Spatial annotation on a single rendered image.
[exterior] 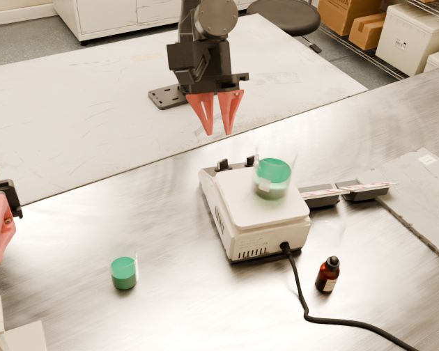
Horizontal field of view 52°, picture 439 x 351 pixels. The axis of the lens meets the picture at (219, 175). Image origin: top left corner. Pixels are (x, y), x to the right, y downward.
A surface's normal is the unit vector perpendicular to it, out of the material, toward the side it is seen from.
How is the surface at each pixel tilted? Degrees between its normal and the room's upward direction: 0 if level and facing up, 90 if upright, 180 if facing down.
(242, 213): 0
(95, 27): 90
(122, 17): 90
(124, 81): 0
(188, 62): 67
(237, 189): 0
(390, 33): 93
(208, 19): 60
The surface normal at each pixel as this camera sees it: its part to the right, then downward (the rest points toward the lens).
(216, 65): -0.42, 0.25
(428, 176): 0.07, -0.72
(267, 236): 0.28, 0.67
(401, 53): -0.85, 0.35
